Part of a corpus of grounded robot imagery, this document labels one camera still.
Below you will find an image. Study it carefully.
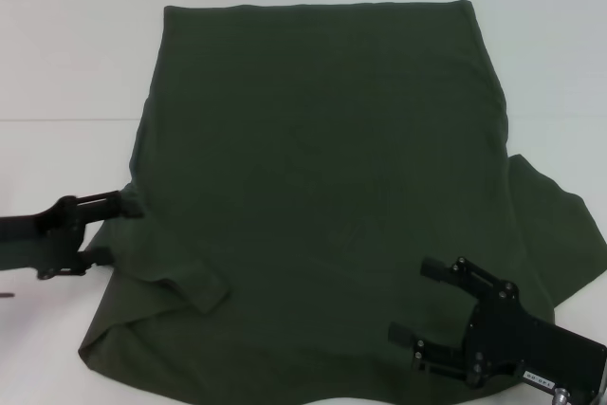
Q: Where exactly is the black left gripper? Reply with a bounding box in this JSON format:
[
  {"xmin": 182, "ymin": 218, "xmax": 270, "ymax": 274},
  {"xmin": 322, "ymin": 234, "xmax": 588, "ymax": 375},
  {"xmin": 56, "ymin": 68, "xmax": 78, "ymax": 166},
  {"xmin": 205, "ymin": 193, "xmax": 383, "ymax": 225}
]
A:
[{"xmin": 0, "ymin": 189, "xmax": 144, "ymax": 283}]

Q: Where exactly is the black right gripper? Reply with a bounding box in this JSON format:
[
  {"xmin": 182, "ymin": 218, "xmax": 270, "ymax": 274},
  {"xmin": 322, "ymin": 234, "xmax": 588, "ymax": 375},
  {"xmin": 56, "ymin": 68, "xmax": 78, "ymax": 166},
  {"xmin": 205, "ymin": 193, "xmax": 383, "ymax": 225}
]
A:
[{"xmin": 388, "ymin": 255, "xmax": 607, "ymax": 391}]

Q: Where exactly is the dark green t-shirt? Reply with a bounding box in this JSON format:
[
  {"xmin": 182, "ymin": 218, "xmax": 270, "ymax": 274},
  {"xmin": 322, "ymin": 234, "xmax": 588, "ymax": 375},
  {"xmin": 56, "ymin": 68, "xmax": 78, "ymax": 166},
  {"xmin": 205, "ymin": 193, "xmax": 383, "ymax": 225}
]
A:
[{"xmin": 77, "ymin": 0, "xmax": 607, "ymax": 391}]

